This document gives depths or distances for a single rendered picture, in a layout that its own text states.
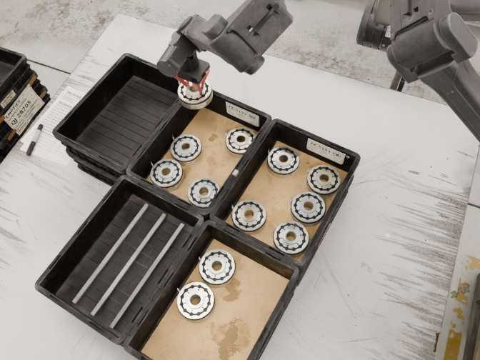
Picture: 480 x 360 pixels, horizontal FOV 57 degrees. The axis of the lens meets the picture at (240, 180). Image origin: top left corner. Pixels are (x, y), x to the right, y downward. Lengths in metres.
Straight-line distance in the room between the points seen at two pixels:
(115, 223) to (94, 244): 0.09
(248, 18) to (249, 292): 0.78
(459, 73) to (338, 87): 1.10
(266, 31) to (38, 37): 2.71
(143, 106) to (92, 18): 1.79
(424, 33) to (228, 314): 0.87
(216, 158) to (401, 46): 0.86
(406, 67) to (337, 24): 2.37
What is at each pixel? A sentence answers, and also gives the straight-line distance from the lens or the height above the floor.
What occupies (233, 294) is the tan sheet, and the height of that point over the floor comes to 0.83.
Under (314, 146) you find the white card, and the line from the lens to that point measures 1.41.
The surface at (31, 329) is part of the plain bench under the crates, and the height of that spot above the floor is 0.70.
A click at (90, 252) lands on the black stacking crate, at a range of 1.41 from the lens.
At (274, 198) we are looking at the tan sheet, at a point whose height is 0.83.
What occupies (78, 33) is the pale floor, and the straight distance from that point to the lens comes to 3.29.
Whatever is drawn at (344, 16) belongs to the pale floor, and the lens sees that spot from 3.18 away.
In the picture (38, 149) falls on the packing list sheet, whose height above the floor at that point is 0.70.
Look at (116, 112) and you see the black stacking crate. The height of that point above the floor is 0.83.
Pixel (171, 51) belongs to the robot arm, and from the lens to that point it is 1.18.
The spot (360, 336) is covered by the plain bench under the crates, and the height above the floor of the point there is 0.70.
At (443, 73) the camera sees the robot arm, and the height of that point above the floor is 1.55.
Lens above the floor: 2.07
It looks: 61 degrees down
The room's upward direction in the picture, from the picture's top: 6 degrees counter-clockwise
